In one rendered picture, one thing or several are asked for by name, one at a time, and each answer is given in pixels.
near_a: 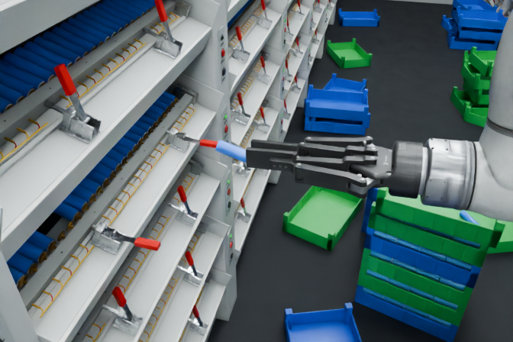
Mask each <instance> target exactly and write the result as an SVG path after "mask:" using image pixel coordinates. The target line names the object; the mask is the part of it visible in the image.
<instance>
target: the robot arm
mask: <svg viewBox="0 0 513 342"><path fill-rule="evenodd" d="M250 143H251V147H248V148H247V149H246V163H247V167H248V168H256V169H270V170H278V171H286V172H292V174H294V176H295V181H296V182H299V183H303V184H307V185H310V186H317V187H321V188H325V189H332V190H335V191H339V192H346V193H349V194H351V195H353V196H356V197H357V198H365V197H366V191H367V190H368V189H370V188H375V189H377V188H382V187H387V188H389V194H390V195H391V196H397V197H404V198H417V197H418V195H420V196H421V203H422V204H423V205H429V206H435V207H442V208H453V209H456V210H466V211H473V212H475V213H479V214H481V215H484V216H486V217H488V218H493V219H497V220H500V221H509V222H513V9H512V11H511V14H510V15H509V17H508V20H507V22H506V24H505V27H504V30H503V32H502V36H501V39H500V41H499V45H498V49H497V53H496V56H495V62H494V66H493V69H492V76H491V82H490V87H489V110H488V116H487V119H486V124H485V127H484V129H483V132H482V134H481V136H480V139H479V142H470V141H468V140H462V141H461V140H445V139H435V138H430V139H429V140H428V141H427V143H426V145H425V147H423V143H419V142H410V141H401V140H397V141H396V142H395V143H394V144H393V147H392V149H391V150H390V149H387V148H384V147H375V146H374V145H373V138H372V137H369V136H368V137H358V138H349V137H306V138H305V142H301V143H299V144H292V143H285V142H277V141H270V140H256V139H252V141H251V142H250ZM348 170H349V172H348Z"/></svg>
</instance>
